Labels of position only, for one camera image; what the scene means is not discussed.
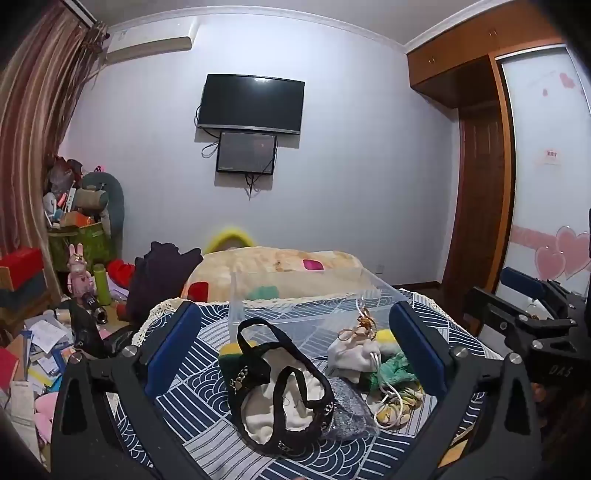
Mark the brown wooden door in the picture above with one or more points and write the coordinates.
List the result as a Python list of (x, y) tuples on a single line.
[(478, 198)]

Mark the pile of papers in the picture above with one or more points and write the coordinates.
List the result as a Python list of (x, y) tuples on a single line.
[(41, 350)]

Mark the frosted wardrobe sliding door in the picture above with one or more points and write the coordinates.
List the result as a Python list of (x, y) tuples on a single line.
[(545, 194)]

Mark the pink rabbit toy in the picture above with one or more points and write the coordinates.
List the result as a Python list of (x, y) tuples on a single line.
[(79, 272)]

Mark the red box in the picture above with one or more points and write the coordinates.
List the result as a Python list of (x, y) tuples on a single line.
[(21, 267)]

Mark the dark blue box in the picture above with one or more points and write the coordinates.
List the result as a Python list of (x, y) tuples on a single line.
[(23, 295)]

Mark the green lace cloth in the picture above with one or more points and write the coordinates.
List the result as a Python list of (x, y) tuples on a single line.
[(397, 369)]

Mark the grey glitter pouch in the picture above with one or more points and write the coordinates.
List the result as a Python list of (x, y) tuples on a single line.
[(351, 410)]

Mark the grey plush pillow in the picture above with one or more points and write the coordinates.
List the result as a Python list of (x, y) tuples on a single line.
[(113, 203)]

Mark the black wall television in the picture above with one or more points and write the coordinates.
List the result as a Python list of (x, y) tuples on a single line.
[(251, 104)]

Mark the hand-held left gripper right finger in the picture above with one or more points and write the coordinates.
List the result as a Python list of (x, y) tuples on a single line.
[(415, 353)]

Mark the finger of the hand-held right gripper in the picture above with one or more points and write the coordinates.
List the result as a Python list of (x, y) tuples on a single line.
[(521, 281), (489, 310)]

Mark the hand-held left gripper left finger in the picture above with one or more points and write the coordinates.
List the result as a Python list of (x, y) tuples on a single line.
[(173, 353)]

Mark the green bottle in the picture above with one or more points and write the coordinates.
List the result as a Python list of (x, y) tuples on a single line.
[(101, 284)]

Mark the yellow floral scrunchie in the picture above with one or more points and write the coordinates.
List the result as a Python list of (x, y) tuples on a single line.
[(401, 408)]

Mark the wooden overhead cabinet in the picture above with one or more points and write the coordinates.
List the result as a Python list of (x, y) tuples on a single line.
[(461, 50)]

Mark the navy white patterned tablecloth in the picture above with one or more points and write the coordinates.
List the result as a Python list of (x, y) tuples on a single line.
[(207, 406)]

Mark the beige blanket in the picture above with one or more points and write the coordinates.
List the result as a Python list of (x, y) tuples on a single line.
[(268, 267)]

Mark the pink plush toy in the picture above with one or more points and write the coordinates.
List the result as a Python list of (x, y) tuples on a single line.
[(45, 413)]

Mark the clear plastic box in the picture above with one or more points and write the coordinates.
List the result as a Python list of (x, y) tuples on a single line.
[(318, 295)]

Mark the yellow green knitted cloth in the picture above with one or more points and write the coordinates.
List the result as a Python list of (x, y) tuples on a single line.
[(387, 341), (231, 357)]

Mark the white pouch with black trim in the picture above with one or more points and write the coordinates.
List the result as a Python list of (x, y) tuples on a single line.
[(272, 406)]

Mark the small black wall monitor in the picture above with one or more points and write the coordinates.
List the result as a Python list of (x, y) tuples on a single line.
[(247, 152)]

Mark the black flashlight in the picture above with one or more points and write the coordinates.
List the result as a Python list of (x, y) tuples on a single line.
[(94, 307)]

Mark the white air conditioner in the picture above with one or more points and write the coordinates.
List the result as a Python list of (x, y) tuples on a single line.
[(147, 46)]

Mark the green patterned bag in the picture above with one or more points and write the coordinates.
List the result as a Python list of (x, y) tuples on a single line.
[(87, 247)]

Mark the dark purple clothing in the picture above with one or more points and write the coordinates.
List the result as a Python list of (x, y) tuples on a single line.
[(157, 277)]

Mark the pile of toys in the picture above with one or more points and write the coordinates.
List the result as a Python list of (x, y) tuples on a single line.
[(62, 189)]

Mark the red cloth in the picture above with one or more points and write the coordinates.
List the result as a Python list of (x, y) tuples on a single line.
[(120, 272)]

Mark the striped pink beige curtain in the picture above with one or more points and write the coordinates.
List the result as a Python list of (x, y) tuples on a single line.
[(32, 138)]

